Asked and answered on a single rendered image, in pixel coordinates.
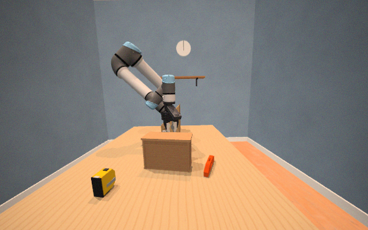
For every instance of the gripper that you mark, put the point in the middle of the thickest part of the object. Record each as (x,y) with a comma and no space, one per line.
(166,117)

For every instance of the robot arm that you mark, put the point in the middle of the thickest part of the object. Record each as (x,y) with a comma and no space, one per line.
(130,55)

